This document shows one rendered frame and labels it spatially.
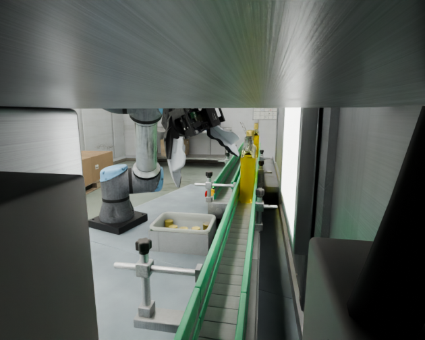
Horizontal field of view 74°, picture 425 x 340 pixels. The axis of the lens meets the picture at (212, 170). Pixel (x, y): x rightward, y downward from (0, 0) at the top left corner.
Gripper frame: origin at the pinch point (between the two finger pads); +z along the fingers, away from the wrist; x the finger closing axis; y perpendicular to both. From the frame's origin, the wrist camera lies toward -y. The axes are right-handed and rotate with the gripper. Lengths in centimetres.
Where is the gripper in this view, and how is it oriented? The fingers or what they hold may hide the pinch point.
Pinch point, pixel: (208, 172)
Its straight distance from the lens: 57.2
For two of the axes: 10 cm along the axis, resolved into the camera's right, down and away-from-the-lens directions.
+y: 4.9, 0.0, -8.7
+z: 3.6, 9.1, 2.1
